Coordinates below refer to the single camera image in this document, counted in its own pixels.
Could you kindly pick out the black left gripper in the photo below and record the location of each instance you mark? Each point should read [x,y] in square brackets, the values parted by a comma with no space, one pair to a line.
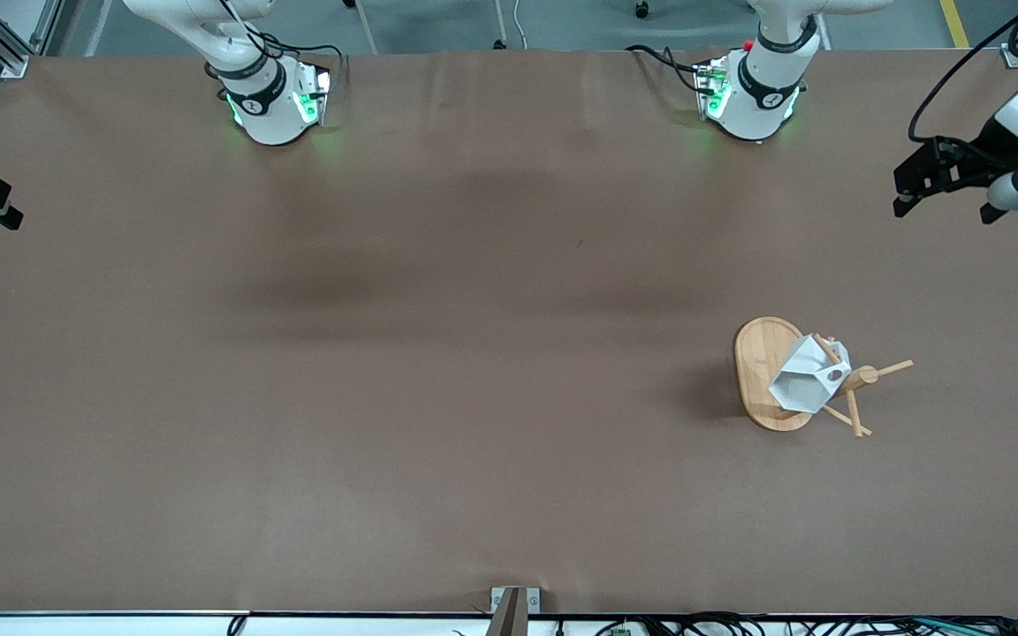
[984,147]

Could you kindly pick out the white faceted cup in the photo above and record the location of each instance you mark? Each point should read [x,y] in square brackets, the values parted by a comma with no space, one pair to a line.
[805,380]

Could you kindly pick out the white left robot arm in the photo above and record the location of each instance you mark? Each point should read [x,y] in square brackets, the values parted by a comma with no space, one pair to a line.
[761,115]

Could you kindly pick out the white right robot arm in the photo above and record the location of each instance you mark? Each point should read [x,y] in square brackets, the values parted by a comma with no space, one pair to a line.
[270,124]

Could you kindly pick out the wooden cup rack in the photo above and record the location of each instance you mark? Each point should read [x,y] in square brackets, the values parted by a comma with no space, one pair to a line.
[761,367]

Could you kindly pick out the thin metal stand leg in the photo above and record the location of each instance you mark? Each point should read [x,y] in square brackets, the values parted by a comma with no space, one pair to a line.
[501,25]
[366,28]

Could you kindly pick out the small metal corner bracket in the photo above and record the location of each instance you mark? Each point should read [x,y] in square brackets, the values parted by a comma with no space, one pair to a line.
[1016,58]

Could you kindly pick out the metal table edge bracket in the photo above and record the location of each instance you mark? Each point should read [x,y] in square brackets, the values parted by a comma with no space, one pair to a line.
[513,609]

